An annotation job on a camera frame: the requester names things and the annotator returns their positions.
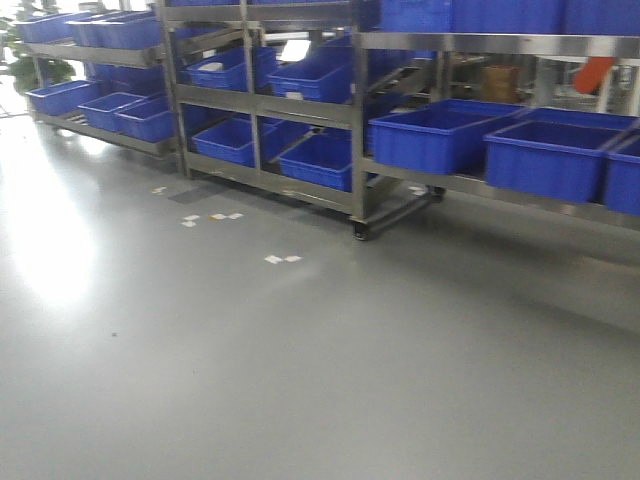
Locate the steel shelf rack middle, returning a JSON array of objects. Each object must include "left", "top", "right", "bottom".
[{"left": 155, "top": 1, "right": 446, "bottom": 241}]

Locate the steel shelf rack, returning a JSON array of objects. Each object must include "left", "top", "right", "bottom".
[
  {"left": 155, "top": 1, "right": 446, "bottom": 241},
  {"left": 351, "top": 32, "right": 639, "bottom": 238},
  {"left": 14, "top": 4, "right": 181, "bottom": 160}
]

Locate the steel shelf rack right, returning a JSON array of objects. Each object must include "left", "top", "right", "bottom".
[{"left": 351, "top": 32, "right": 639, "bottom": 238}]

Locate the steel shelf rack far left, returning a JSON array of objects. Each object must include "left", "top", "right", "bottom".
[{"left": 14, "top": 4, "right": 181, "bottom": 160}]

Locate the blue bin middle rack lower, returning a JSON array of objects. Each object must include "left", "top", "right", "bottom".
[{"left": 279, "top": 134, "right": 352, "bottom": 192}]

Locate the blue bin middle rack lower-left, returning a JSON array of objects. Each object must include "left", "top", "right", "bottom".
[{"left": 192, "top": 118, "right": 255, "bottom": 167}]

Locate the blue bin on right rack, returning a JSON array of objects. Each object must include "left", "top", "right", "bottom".
[{"left": 369, "top": 99, "right": 526, "bottom": 175}]

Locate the blue bin middle rack upper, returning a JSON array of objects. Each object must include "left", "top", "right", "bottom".
[{"left": 268, "top": 47, "right": 353, "bottom": 103}]

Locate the blue bin middle upper-left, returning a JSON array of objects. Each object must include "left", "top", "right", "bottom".
[{"left": 184, "top": 47, "right": 278, "bottom": 91}]

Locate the brown cardboard box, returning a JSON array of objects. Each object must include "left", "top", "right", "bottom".
[{"left": 481, "top": 65, "right": 519, "bottom": 103}]

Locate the blue bin far-left lower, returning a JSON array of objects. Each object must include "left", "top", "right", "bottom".
[{"left": 26, "top": 80, "right": 103, "bottom": 116}]

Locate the blue bin right rack edge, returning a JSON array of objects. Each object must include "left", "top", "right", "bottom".
[{"left": 603, "top": 134, "right": 640, "bottom": 216}]

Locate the orange object behind rack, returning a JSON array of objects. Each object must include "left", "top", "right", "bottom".
[{"left": 573, "top": 56, "right": 615, "bottom": 94}]

